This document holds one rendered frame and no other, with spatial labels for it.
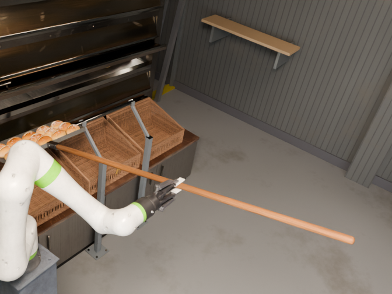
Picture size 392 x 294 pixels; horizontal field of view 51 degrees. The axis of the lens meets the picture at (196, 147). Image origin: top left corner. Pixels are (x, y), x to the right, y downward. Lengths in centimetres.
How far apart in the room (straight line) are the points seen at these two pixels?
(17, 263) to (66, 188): 33
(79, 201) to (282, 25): 385
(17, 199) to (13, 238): 21
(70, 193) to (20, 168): 26
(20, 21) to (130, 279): 204
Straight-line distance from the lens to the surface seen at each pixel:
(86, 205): 171
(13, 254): 170
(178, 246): 374
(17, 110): 309
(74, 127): 274
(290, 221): 164
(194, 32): 569
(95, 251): 362
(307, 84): 515
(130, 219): 167
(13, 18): 283
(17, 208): 152
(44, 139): 264
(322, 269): 404
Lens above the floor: 280
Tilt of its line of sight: 35 degrees down
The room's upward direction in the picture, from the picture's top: 12 degrees clockwise
